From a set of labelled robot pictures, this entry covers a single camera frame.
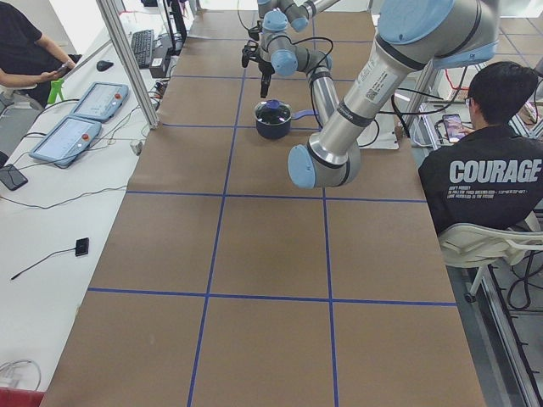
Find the glass pot lid blue knob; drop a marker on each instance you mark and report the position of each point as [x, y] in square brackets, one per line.
[272, 112]

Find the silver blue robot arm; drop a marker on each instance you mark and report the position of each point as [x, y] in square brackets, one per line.
[275, 53]
[410, 35]

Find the person in black courage shirt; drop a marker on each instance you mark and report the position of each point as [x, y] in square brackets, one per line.
[492, 177]

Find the white office chair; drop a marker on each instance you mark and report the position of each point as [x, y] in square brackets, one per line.
[467, 246]

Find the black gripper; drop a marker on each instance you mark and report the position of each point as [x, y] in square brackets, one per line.
[265, 69]

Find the black keyboard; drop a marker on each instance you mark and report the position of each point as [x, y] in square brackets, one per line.
[142, 44]

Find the dark blue saucepan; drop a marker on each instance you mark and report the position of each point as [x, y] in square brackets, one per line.
[274, 132]

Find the upper blue teach pendant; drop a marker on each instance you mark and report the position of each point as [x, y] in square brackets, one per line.
[101, 101]

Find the black smartphone on table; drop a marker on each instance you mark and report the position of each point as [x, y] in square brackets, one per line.
[12, 178]

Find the smartphone in person's hands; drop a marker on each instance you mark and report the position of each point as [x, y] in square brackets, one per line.
[453, 127]

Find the blue teach pendant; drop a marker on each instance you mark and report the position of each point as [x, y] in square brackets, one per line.
[101, 101]
[66, 141]

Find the lower blue teach pendant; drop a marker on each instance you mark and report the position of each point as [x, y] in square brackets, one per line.
[66, 141]

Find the small black square pad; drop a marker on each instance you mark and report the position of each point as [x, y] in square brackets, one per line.
[82, 246]

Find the person in black left side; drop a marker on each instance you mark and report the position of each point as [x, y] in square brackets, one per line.
[29, 58]

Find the aluminium frame post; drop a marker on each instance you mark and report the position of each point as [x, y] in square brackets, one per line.
[122, 47]

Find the black computer mouse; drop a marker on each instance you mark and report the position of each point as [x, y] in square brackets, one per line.
[103, 65]

